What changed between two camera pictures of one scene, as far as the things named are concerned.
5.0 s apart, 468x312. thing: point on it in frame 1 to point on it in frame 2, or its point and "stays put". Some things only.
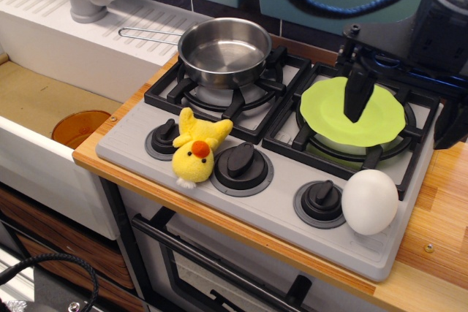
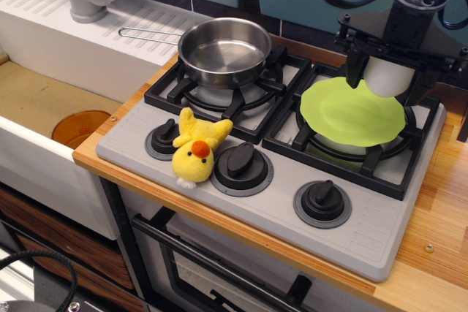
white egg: (370, 202) to (385, 78)
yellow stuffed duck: (193, 159) stays put
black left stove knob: (159, 142) stays put
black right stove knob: (318, 204) stays put
